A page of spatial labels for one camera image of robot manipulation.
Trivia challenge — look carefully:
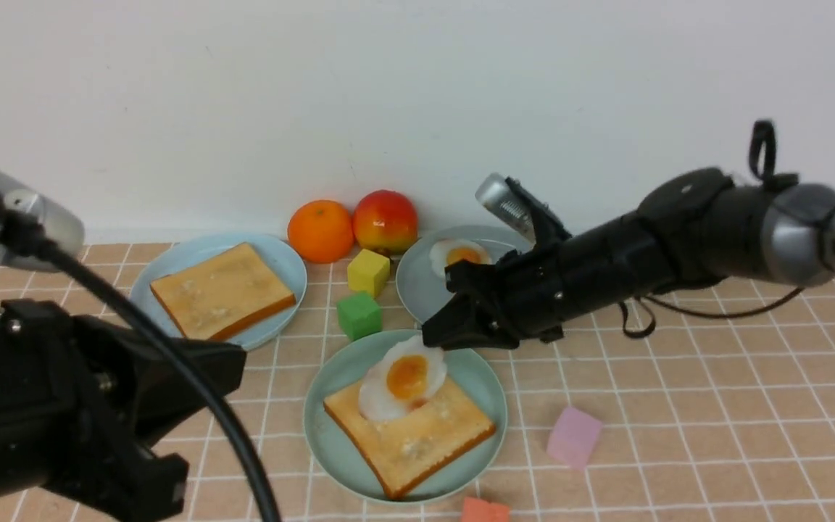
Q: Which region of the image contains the orange foam block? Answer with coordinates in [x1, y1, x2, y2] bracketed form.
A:
[460, 497, 511, 522]

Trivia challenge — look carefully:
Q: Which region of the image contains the pink foam cube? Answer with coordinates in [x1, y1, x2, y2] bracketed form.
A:
[546, 406, 603, 471]

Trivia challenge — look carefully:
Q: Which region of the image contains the yellow foam cube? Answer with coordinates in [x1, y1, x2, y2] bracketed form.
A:
[347, 250, 391, 298]

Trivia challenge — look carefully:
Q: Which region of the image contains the orange fruit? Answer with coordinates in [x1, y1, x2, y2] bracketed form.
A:
[287, 199, 354, 264]

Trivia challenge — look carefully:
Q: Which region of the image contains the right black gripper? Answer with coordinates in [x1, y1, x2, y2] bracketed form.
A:
[421, 240, 607, 351]

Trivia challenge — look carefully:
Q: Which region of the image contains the left black cable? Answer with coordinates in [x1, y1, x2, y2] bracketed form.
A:
[0, 210, 284, 522]

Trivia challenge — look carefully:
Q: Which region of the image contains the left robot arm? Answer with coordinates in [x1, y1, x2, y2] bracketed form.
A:
[0, 172, 281, 521]

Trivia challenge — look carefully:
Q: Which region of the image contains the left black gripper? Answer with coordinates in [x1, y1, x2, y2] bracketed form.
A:
[0, 299, 248, 522]

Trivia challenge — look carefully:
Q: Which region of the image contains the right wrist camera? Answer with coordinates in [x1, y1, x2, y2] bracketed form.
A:
[475, 173, 573, 247]

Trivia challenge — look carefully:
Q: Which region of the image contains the black cable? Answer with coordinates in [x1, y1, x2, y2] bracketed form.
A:
[619, 120, 835, 340]
[0, 210, 284, 522]

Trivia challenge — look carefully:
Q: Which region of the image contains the right black cable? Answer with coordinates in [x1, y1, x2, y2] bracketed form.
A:
[619, 120, 835, 340]

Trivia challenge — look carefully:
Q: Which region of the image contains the green foam cube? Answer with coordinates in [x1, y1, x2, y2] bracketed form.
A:
[336, 291, 383, 341]

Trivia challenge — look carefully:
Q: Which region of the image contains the toast slice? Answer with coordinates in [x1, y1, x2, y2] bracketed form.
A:
[325, 378, 494, 495]
[150, 244, 296, 341]

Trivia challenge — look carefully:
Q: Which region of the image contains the grey blue egg plate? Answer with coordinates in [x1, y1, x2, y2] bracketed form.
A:
[396, 225, 531, 323]

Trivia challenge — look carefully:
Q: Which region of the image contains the fried egg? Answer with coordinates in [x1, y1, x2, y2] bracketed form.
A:
[428, 239, 491, 280]
[358, 335, 448, 423]

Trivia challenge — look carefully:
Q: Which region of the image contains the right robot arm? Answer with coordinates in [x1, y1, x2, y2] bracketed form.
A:
[421, 168, 835, 350]

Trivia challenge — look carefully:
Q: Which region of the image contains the light blue toast plate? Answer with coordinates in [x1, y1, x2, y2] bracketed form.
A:
[129, 233, 308, 350]

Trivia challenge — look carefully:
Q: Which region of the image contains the red yellow apple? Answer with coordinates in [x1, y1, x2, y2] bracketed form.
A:
[352, 191, 420, 255]

